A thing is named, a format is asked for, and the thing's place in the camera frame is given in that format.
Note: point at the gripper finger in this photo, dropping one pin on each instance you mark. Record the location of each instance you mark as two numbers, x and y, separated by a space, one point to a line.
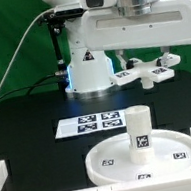
162 62
125 62

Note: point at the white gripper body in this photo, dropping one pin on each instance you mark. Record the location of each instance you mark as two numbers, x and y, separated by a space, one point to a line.
168 24

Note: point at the white cross-shaped table base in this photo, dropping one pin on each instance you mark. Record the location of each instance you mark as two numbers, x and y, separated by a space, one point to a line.
147 72

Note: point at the white round table top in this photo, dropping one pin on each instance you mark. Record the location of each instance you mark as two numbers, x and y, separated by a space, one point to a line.
163 152

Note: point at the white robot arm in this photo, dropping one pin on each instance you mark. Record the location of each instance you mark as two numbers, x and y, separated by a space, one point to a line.
89 71

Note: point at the white fiducial marker sheet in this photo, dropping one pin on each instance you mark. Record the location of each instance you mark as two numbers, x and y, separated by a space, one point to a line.
90 123

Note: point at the black camera stand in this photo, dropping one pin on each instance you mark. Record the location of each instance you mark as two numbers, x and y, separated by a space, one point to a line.
56 36

